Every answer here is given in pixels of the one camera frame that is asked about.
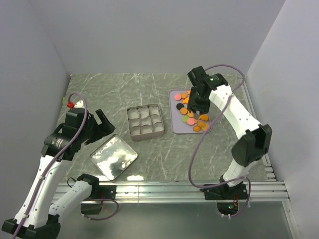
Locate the silver tin lid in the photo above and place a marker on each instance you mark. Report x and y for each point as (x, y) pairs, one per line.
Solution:
(113, 157)

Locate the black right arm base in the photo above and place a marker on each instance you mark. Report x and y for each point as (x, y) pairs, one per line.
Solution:
(238, 196)

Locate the green round cookie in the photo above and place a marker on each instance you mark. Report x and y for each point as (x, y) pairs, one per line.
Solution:
(185, 118)

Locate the pink round cookie top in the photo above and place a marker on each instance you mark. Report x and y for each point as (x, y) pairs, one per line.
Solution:
(177, 97)

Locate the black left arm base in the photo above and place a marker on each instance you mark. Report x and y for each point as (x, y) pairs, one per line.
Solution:
(92, 207)

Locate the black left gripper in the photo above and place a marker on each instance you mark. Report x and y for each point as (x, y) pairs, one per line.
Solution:
(102, 129)

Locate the pink round cookie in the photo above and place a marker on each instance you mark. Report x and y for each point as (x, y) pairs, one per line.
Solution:
(177, 97)
(191, 121)

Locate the plain orange round cookie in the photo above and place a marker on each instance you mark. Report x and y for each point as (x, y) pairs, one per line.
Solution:
(190, 114)

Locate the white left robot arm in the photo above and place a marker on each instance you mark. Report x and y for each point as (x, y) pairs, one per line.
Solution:
(39, 217)

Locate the aluminium mounting rail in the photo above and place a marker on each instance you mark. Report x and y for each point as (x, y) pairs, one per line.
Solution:
(183, 192)

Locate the lavender plastic tray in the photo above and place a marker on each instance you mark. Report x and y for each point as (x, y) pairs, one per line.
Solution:
(177, 125)

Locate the pink round cookie lower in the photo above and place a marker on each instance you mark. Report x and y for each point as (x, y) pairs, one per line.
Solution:
(191, 121)

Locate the orange dotted round cookie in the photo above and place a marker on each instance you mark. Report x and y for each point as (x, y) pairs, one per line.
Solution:
(205, 129)

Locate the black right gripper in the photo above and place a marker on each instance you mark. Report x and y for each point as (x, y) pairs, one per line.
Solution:
(204, 108)

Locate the black round cookie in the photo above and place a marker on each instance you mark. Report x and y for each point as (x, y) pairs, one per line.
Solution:
(179, 106)

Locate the orange flower cookie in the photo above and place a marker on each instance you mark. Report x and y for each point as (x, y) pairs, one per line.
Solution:
(196, 129)
(201, 124)

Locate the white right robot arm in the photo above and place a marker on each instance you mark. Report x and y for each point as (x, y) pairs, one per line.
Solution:
(253, 137)

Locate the square cookie tin box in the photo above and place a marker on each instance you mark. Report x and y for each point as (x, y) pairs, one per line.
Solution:
(145, 122)

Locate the orange fish cookie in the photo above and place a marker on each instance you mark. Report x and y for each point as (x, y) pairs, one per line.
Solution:
(185, 100)
(204, 117)

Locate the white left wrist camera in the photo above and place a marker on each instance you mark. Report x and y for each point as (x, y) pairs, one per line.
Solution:
(78, 104)

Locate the plain orange scalloped cookie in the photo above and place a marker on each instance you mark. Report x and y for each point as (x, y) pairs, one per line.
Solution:
(184, 95)

